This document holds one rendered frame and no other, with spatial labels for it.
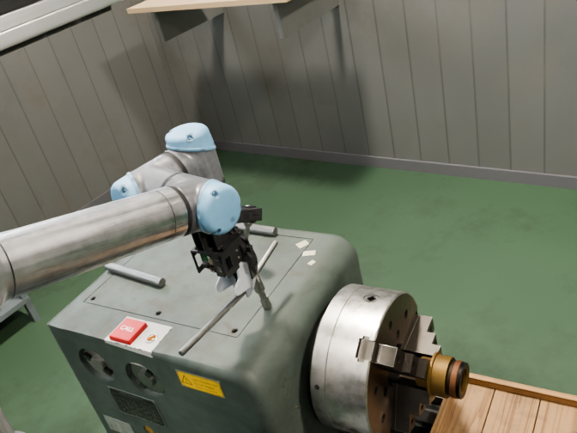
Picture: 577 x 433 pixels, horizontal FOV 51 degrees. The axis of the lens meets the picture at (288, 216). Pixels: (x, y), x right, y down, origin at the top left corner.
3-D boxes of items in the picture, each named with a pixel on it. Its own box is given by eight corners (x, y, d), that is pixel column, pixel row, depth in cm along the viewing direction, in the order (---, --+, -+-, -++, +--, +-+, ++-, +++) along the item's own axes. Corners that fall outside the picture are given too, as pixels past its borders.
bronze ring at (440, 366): (409, 371, 121) (456, 382, 116) (424, 339, 127) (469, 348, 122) (416, 403, 126) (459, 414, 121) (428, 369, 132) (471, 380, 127)
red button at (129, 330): (111, 342, 130) (107, 335, 129) (129, 323, 134) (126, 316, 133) (131, 348, 127) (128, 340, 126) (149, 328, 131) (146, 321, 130)
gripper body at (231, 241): (197, 276, 112) (178, 222, 106) (223, 248, 118) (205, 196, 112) (231, 282, 108) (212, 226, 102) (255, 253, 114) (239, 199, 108)
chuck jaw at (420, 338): (385, 344, 131) (403, 305, 139) (390, 359, 134) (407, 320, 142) (436, 354, 126) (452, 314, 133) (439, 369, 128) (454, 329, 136)
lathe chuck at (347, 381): (333, 461, 127) (317, 334, 115) (388, 374, 152) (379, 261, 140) (373, 474, 123) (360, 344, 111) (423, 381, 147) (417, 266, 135)
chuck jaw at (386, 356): (375, 371, 127) (355, 361, 118) (381, 348, 129) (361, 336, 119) (427, 383, 122) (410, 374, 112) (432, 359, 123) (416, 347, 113)
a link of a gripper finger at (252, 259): (238, 278, 116) (224, 240, 112) (243, 272, 118) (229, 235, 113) (258, 281, 114) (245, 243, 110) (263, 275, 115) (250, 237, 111)
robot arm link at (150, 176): (141, 192, 87) (197, 157, 93) (99, 179, 94) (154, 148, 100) (158, 237, 91) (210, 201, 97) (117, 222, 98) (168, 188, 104)
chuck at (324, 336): (318, 456, 129) (300, 331, 117) (375, 370, 153) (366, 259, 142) (333, 461, 127) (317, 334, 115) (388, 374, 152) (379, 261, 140)
